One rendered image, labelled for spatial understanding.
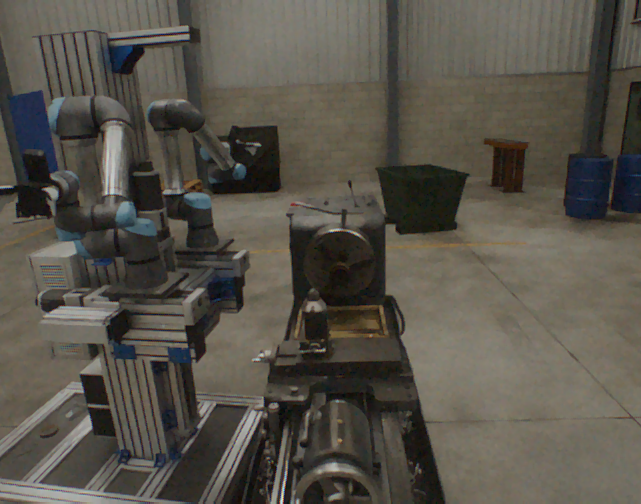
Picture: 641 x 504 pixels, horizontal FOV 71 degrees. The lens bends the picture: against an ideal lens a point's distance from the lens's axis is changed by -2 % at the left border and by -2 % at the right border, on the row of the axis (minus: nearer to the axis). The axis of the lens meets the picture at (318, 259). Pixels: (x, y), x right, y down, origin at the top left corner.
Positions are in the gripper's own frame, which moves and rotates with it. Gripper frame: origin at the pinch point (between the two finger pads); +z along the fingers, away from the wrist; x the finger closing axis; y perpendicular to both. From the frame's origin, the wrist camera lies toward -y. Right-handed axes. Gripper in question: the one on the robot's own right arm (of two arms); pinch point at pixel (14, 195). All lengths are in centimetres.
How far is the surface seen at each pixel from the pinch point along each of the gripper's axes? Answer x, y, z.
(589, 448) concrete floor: -235, 127, -55
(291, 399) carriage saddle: -67, 59, -8
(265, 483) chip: -61, 96, -15
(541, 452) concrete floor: -210, 131, -59
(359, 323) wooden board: -101, 56, -57
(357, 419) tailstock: -72, 35, 34
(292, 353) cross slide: -69, 52, -24
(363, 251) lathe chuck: -105, 30, -74
